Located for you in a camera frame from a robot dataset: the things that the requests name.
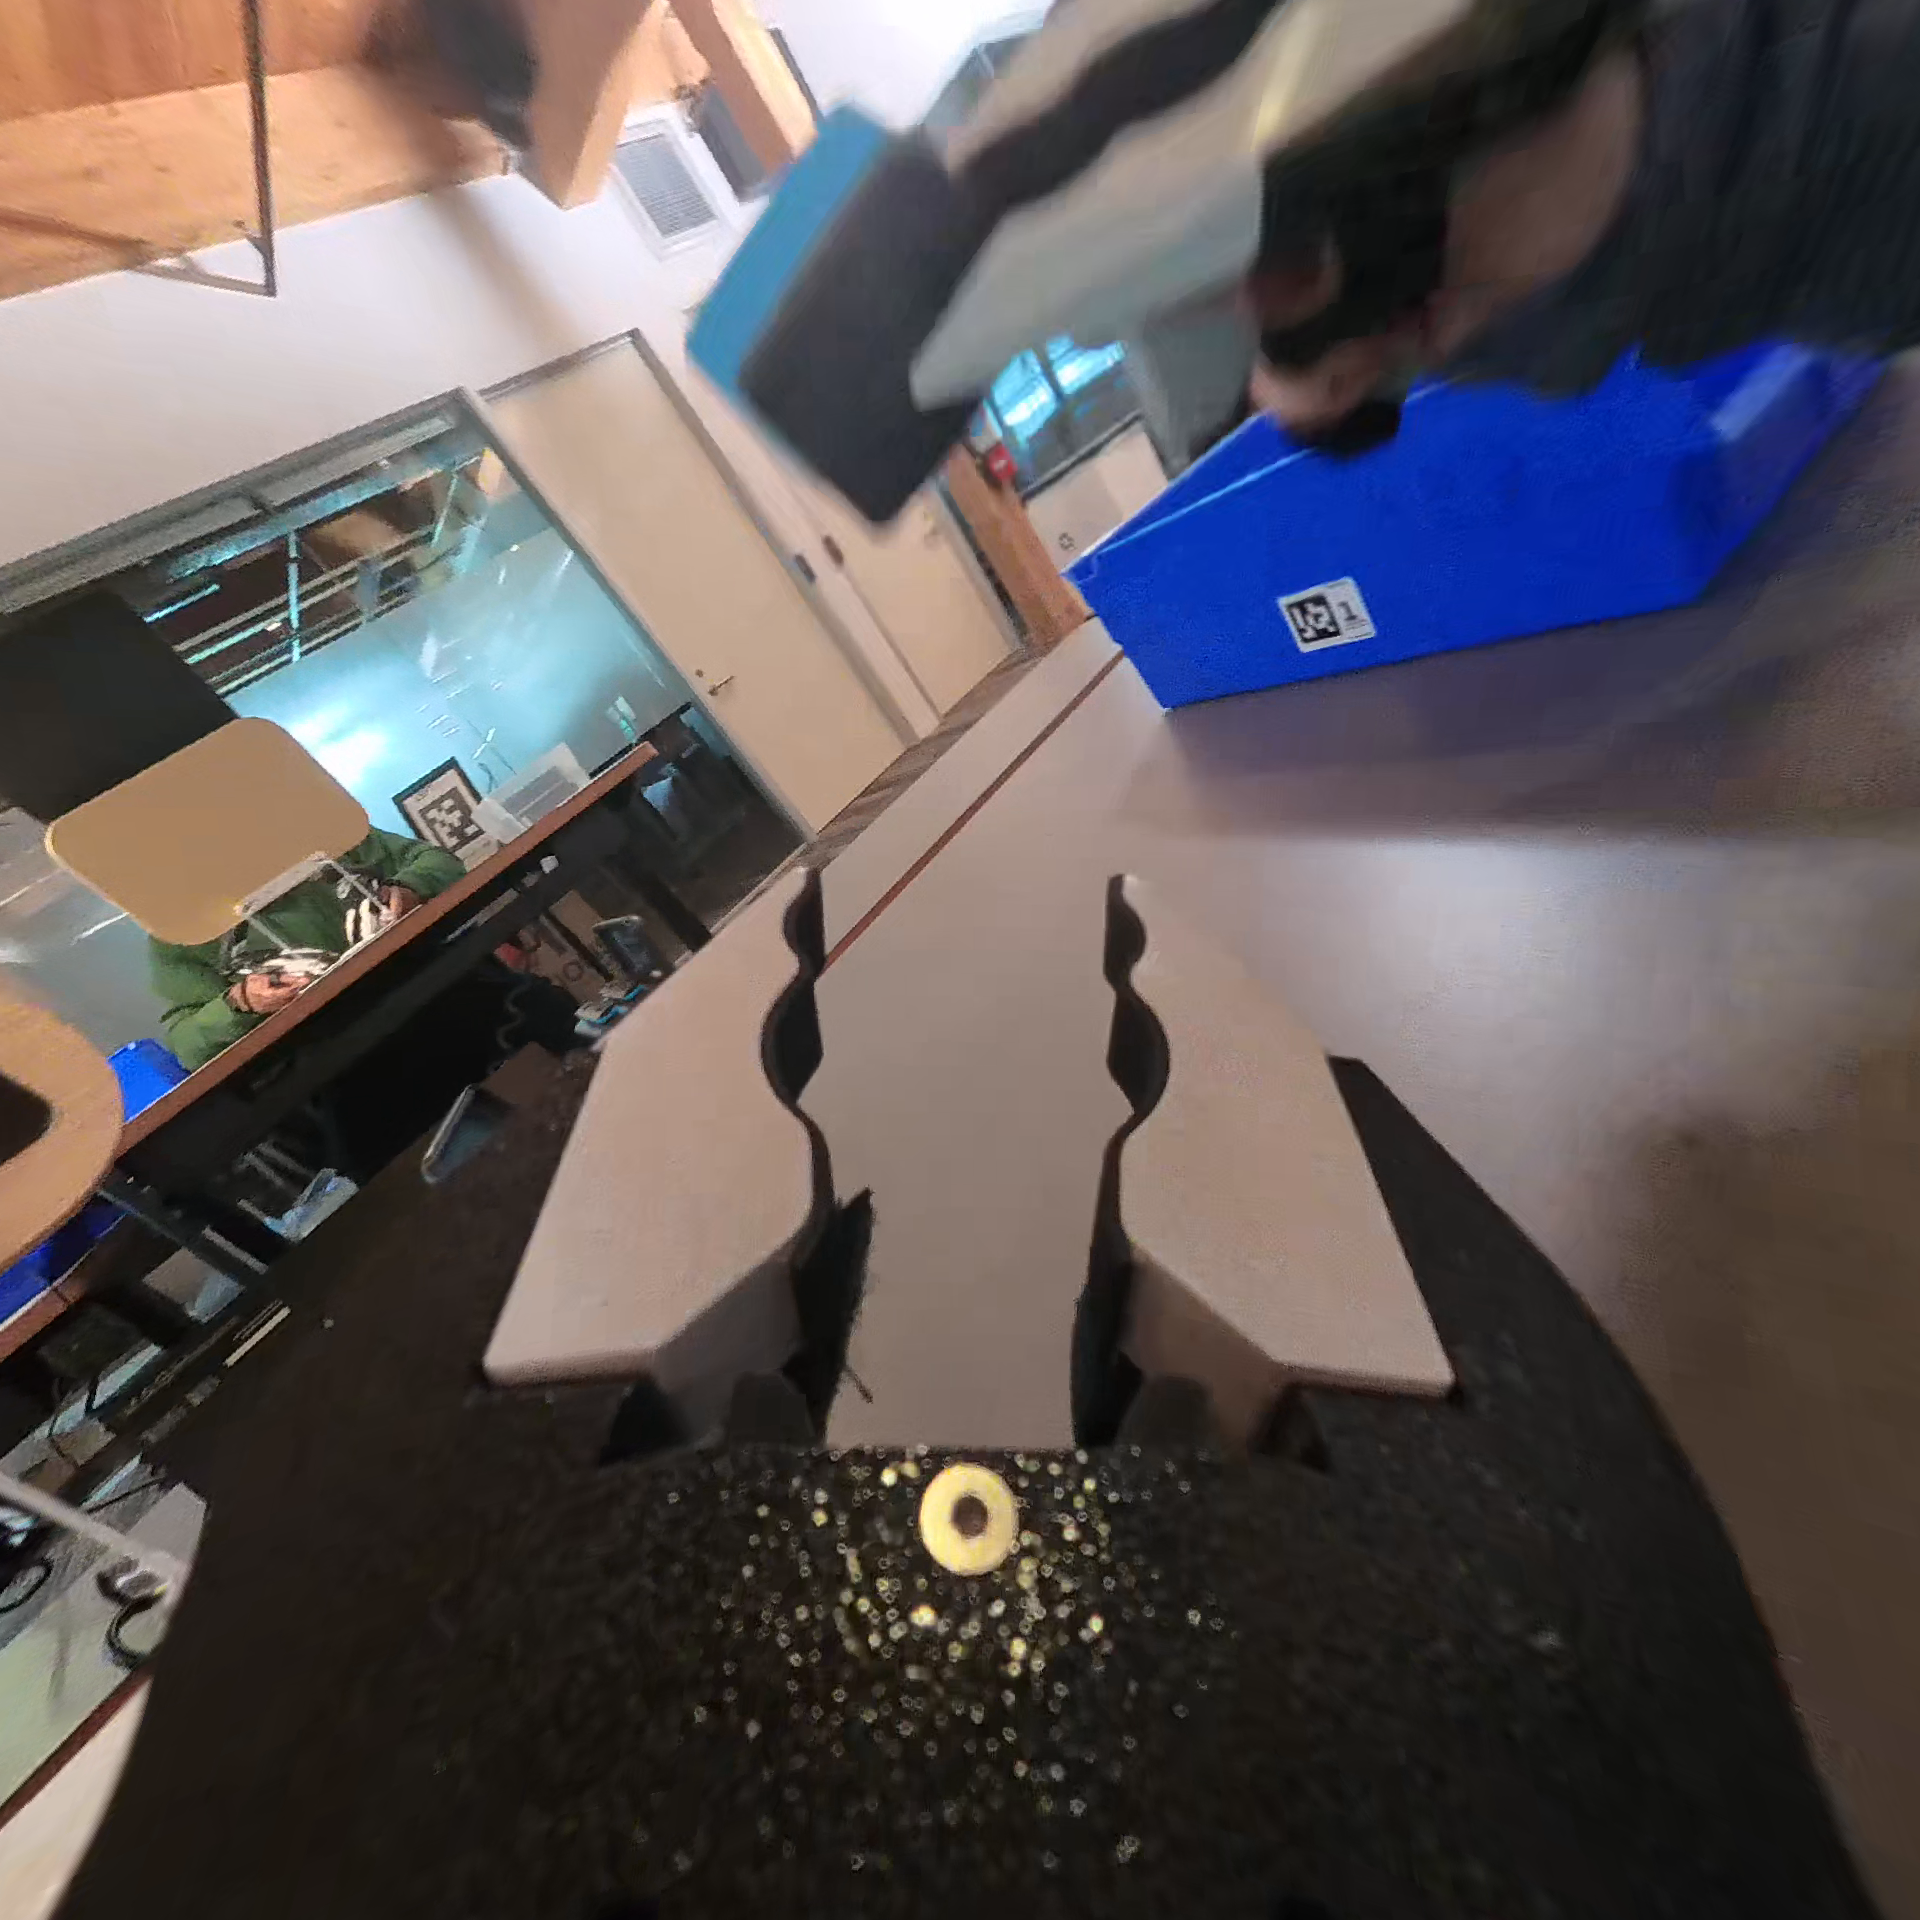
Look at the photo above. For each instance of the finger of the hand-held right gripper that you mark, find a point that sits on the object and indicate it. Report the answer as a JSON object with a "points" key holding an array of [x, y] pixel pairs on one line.
{"points": [[1320, 43], [1096, 269]]}

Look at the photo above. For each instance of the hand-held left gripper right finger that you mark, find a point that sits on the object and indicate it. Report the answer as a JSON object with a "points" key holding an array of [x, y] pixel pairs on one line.
{"points": [[1277, 1213]]}

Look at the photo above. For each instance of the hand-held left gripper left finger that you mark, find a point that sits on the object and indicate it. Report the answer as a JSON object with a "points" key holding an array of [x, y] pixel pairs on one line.
{"points": [[661, 1213]]}

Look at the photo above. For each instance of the black and blue eraser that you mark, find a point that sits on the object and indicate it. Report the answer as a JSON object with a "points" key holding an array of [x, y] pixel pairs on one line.
{"points": [[856, 329]]}

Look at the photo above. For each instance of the blue bin with tag sticker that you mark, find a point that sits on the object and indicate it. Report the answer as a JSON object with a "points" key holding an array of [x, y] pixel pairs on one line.
{"points": [[1501, 523]]}

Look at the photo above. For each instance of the brown edged work table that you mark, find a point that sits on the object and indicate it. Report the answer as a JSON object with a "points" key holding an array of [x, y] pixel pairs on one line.
{"points": [[450, 907]]}

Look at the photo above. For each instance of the white door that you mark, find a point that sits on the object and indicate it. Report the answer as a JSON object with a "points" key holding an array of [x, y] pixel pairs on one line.
{"points": [[674, 599], [914, 599]]}

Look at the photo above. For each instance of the framed tag sign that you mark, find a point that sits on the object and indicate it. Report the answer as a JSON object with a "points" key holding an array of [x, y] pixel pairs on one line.
{"points": [[437, 805]]}

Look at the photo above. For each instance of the black flat panel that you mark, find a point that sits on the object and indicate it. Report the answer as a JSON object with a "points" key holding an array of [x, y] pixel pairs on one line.
{"points": [[90, 705]]}

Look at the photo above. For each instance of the wooden post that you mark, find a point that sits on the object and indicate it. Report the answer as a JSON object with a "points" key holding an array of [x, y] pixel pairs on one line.
{"points": [[1021, 569]]}

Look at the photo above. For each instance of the black wall speaker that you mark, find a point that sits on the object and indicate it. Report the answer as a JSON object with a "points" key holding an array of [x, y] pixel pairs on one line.
{"points": [[734, 138]]}

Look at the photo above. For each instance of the wall vent grille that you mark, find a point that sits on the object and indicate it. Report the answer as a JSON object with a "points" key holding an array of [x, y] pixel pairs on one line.
{"points": [[668, 184]]}

